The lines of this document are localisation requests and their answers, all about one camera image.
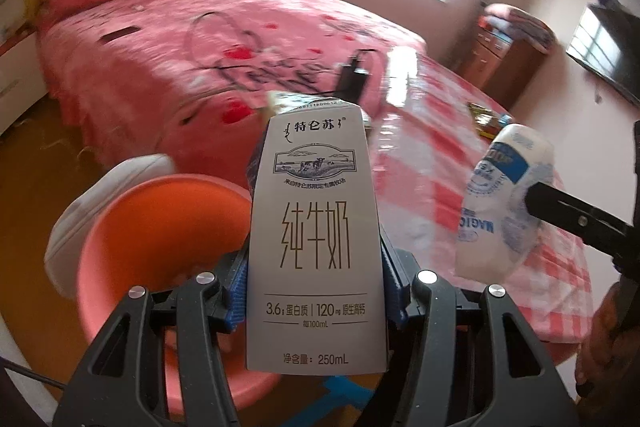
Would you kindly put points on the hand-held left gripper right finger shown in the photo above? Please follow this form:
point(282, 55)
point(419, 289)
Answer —
point(397, 292)

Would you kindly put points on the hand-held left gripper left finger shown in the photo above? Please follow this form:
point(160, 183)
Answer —
point(237, 297)

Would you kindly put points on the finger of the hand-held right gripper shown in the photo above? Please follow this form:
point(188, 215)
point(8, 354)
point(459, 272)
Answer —
point(575, 217)

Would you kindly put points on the white blue-print snack bag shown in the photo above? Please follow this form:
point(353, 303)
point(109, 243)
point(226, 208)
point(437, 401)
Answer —
point(490, 207)

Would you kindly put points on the white blue milk carton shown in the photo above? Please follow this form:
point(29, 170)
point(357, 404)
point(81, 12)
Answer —
point(315, 232)

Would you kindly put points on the orange trash bin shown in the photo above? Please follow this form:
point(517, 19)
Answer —
point(150, 232)

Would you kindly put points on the person's right hand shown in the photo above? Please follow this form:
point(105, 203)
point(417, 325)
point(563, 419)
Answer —
point(600, 337)

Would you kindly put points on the blue plastic stool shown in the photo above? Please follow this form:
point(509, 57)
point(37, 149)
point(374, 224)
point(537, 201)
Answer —
point(350, 389)

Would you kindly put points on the green snack packet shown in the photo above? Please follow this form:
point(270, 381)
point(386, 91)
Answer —
point(490, 119)

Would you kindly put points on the brown wooden cabinet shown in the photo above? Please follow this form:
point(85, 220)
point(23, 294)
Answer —
point(495, 72)

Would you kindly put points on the black television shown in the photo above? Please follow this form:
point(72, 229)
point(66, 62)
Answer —
point(605, 52)

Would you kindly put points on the folded blankets pile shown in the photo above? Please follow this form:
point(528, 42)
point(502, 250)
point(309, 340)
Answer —
point(520, 24)

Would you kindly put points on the black charger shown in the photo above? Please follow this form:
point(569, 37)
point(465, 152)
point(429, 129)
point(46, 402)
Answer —
point(352, 79)

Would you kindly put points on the black phone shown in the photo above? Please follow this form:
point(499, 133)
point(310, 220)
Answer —
point(119, 35)

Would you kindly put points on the white nightstand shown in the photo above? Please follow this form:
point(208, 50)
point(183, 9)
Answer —
point(15, 82)

